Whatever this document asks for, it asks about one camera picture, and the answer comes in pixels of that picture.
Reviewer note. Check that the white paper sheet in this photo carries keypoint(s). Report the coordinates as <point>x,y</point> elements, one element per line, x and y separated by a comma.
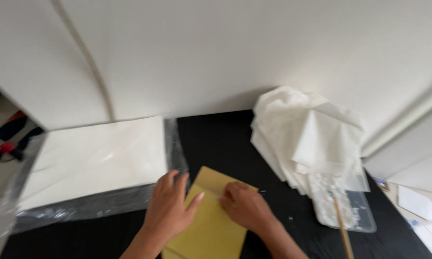
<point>417,203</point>

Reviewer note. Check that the black table cloth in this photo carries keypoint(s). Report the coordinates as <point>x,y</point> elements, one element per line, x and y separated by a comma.
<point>223,151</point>

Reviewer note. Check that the person's left hand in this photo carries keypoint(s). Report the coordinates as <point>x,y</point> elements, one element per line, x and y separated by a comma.
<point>167,212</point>

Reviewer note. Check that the clear plastic glue tray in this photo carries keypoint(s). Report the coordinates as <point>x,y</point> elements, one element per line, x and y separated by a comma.
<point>345,205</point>

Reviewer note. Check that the stack of white paper sheets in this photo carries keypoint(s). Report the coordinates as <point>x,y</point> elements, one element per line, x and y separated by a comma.
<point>97,162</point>

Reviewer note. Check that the dark clutter heap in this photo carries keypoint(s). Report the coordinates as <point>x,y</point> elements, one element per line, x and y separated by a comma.
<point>7,135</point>

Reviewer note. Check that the yellow paper envelope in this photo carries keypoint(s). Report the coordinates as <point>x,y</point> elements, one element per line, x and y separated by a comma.
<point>212,223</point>

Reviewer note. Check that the person's right hand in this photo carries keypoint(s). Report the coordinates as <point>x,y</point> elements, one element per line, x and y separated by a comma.
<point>250,208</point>

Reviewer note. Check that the pile of white folded papers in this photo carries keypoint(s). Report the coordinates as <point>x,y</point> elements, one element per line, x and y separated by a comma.
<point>305,140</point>

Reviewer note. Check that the person's right fingers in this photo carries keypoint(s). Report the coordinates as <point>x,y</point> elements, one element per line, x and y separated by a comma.
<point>232,192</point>

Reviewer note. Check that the clear plastic wrap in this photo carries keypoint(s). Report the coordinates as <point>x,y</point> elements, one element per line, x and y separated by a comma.
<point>93,201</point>

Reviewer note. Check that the wooden stick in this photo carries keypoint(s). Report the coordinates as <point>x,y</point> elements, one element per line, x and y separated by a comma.
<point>342,230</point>

